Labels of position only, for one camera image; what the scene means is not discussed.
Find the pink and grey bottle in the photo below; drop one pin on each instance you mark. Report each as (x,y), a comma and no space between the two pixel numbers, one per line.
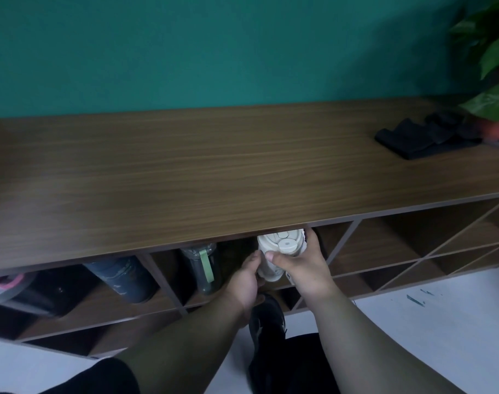
(5,287)

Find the person's right hand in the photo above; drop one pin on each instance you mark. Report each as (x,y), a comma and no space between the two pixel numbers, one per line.
(311,274)

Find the person's left hand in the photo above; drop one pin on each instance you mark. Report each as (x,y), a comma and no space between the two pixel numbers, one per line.
(243,287)

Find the dark blue patterned bottle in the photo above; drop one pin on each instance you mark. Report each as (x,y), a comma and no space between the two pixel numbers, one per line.
(122,279)

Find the person's left forearm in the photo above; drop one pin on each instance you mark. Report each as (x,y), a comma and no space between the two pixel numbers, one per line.
(184,344)

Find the person's right forearm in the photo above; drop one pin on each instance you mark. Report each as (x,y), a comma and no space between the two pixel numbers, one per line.
(368,344)

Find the black bag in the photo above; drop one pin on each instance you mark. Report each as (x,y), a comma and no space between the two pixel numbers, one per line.
(48,291)

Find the brown wooden shelf cabinet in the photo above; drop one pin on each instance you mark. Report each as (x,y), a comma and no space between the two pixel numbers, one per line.
(200,168)

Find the green leafy plant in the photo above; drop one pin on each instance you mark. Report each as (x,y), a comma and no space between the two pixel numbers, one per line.
(493,53)

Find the white drinking bottle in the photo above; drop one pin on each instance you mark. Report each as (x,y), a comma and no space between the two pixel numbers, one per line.
(284,242)

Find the black folded cloth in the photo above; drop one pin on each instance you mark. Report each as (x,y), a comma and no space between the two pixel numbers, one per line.
(422,137)

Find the black shoe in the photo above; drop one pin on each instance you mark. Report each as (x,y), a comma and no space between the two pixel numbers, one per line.
(268,324)

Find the person's left thumb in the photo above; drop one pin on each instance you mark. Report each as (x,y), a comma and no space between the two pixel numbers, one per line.
(255,262)

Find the black trousers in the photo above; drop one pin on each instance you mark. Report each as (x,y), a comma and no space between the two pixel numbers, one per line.
(292,365)

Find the black shirt sleeve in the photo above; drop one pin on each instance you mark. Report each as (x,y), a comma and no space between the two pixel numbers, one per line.
(97,379)

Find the red plant pot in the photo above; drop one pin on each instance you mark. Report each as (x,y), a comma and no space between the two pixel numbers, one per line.
(497,133)

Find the person's right thumb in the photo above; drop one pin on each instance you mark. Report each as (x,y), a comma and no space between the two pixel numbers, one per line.
(279,259)

